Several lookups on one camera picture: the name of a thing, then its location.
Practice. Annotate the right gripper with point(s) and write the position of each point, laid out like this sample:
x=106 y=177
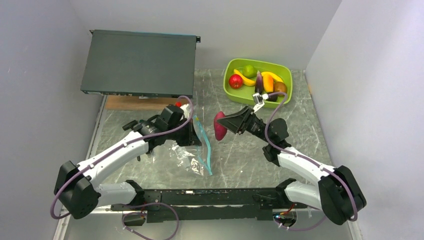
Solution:
x=238 y=122

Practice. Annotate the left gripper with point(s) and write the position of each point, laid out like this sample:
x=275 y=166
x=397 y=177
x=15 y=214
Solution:
x=191 y=138

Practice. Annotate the purple sweet potato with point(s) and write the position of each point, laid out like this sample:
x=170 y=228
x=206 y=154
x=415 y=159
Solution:
x=219 y=130

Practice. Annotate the clear zip top bag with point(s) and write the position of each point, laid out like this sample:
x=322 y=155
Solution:
x=194 y=159

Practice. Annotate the dark plum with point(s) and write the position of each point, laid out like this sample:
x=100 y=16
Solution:
x=272 y=98

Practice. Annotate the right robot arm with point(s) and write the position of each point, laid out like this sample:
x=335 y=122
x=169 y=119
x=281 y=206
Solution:
x=333 y=190

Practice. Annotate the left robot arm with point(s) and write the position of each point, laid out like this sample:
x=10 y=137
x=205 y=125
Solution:
x=80 y=188

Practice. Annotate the green plastic bin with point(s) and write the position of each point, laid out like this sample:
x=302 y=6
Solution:
x=244 y=94

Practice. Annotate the red apple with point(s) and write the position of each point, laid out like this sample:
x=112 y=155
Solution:
x=235 y=81

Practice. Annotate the purple eggplant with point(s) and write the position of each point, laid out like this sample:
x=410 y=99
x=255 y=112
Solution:
x=259 y=86

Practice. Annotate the green lime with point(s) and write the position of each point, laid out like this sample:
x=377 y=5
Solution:
x=249 y=71

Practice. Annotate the orange yellow mango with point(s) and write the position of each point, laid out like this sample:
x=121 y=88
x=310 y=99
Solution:
x=268 y=83

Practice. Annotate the brown kiwi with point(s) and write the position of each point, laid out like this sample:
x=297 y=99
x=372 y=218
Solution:
x=280 y=88

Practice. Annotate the yellow banana behind mango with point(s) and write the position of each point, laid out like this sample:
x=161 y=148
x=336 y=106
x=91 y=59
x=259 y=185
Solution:
x=273 y=75

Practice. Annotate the wooden block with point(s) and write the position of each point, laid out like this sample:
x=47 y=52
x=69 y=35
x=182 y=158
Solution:
x=134 y=103

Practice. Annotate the dark grey rack box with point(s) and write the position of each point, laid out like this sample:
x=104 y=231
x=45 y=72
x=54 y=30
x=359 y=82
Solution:
x=141 y=64

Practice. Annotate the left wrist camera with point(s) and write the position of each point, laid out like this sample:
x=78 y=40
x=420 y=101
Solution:
x=187 y=110

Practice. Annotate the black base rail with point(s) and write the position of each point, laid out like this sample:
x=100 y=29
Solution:
x=260 y=204

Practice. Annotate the aluminium frame rail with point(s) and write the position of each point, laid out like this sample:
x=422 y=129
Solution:
x=301 y=224

